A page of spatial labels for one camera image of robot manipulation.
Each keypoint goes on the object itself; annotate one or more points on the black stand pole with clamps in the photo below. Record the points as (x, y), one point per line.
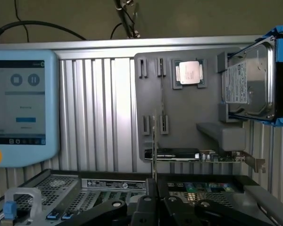
(126, 23)

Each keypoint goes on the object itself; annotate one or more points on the black graphics card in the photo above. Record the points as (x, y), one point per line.
(174, 154)

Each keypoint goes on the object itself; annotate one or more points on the silver CPU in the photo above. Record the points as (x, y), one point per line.
(189, 73)

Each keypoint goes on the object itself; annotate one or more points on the grey plastic parts rack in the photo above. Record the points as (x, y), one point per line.
(191, 106)

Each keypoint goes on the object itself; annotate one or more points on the blue slot cover tab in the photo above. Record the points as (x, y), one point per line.
(53, 214)

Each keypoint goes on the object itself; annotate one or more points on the light blue teach pendant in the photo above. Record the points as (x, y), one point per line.
(26, 141)

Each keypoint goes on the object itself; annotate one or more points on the translucent plastic case latch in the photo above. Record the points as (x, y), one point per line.
(23, 191)

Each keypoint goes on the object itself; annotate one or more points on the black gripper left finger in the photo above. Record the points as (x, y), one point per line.
(143, 212)

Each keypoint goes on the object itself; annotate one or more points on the silver hard disk drive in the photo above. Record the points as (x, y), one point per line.
(250, 82)

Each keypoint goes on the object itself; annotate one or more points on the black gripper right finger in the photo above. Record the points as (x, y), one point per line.
(177, 212)

